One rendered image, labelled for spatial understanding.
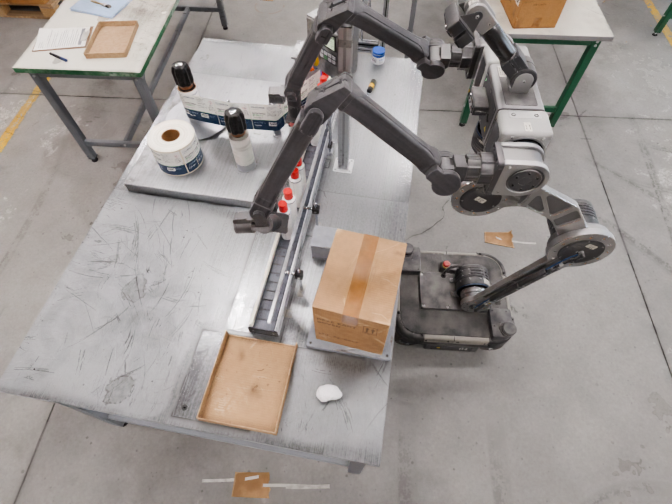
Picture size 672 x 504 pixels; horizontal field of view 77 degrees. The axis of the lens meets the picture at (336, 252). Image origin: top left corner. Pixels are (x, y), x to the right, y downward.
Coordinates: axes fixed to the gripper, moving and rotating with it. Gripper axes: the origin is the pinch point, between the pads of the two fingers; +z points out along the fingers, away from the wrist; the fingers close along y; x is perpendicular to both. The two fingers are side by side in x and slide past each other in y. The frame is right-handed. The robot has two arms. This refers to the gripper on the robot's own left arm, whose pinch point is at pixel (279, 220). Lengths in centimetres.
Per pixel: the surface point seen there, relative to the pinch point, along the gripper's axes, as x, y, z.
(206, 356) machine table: 50, 18, -11
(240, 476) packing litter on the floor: 127, 12, 31
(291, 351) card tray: 44.6, -11.3, -7.2
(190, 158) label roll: -18, 49, 31
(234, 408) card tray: 61, 3, -21
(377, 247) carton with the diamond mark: 3.2, -35.8, -9.6
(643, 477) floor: 102, -178, 52
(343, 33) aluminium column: -65, -14, 2
